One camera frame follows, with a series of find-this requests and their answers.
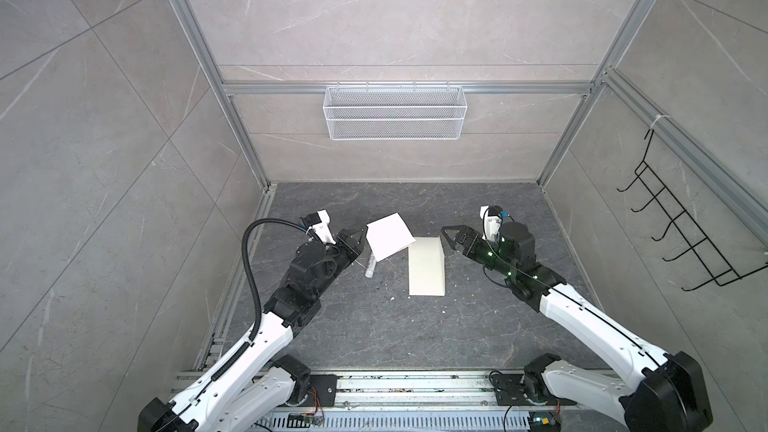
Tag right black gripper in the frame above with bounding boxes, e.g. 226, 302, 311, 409
442, 225, 517, 280

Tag tan letter paper sheet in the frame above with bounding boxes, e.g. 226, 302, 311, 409
366, 213, 415, 262

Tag cream paper envelope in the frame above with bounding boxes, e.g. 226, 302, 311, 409
408, 237, 446, 297

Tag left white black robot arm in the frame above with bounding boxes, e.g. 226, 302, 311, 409
137, 225, 366, 431

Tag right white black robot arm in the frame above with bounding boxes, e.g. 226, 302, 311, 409
441, 222, 713, 431

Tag white glue stick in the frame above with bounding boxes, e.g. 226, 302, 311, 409
364, 254, 377, 279

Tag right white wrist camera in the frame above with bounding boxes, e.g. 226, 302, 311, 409
480, 205, 509, 244

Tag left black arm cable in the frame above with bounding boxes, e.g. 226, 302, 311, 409
209, 218, 313, 379

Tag white wire mesh basket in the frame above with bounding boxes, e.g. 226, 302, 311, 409
323, 85, 468, 141

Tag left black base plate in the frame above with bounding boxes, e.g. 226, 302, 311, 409
290, 374, 339, 408

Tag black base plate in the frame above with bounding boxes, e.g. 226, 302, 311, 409
290, 374, 339, 408
488, 370, 540, 406

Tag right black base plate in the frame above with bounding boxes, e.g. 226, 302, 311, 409
488, 370, 540, 406

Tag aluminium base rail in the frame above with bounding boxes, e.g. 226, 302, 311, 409
161, 368, 667, 432

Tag aluminium frame profiles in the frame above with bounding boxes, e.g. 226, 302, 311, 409
143, 0, 768, 247

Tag black wire hook rack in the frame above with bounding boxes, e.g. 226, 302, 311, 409
616, 130, 767, 293

